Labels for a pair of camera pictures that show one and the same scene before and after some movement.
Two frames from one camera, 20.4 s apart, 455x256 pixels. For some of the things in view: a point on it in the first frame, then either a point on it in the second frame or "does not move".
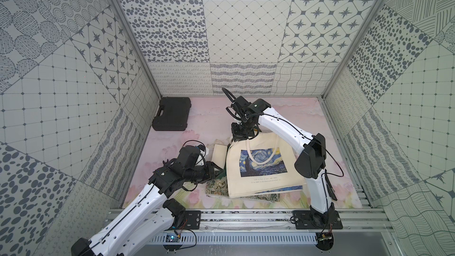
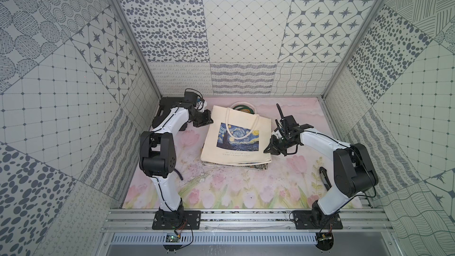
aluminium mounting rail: x=355 y=221 does not move
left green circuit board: x=172 y=238 does not move
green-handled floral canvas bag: x=216 y=186 → x=249 y=108
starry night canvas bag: x=263 y=163 → x=235 y=137
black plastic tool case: x=172 y=114 does not move
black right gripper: x=237 y=136 → x=273 y=149
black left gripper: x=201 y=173 → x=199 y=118
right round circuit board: x=325 y=240 does not move
